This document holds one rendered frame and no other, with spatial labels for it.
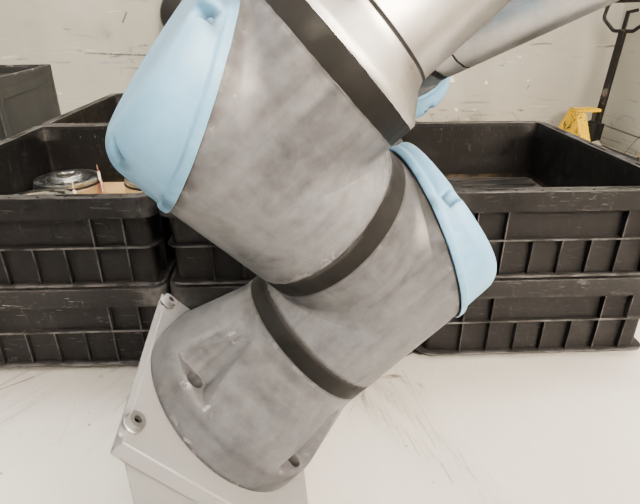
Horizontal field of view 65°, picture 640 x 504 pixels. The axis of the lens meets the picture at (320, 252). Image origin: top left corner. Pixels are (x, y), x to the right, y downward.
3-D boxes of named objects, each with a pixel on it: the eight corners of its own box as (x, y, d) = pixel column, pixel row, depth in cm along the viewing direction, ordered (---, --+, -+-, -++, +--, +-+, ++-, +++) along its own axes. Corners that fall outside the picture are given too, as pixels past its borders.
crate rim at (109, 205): (155, 218, 54) (152, 196, 53) (-134, 222, 53) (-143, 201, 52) (211, 136, 90) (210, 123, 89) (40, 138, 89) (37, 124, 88)
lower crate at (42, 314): (178, 372, 63) (165, 288, 58) (-69, 379, 62) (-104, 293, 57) (220, 241, 99) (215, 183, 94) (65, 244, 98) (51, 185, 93)
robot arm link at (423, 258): (394, 415, 36) (549, 294, 33) (261, 328, 29) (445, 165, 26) (346, 310, 46) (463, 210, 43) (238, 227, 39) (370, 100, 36)
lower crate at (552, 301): (645, 358, 65) (673, 277, 60) (416, 365, 64) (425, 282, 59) (520, 236, 101) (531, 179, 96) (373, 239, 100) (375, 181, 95)
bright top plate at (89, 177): (83, 190, 78) (82, 187, 78) (20, 189, 79) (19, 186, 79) (110, 172, 88) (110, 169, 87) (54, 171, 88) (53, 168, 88)
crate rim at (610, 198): (696, 209, 57) (703, 189, 56) (432, 213, 55) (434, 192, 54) (539, 133, 93) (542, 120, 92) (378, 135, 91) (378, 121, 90)
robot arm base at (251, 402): (295, 533, 35) (404, 450, 33) (121, 403, 31) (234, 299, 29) (297, 399, 49) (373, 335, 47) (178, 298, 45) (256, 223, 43)
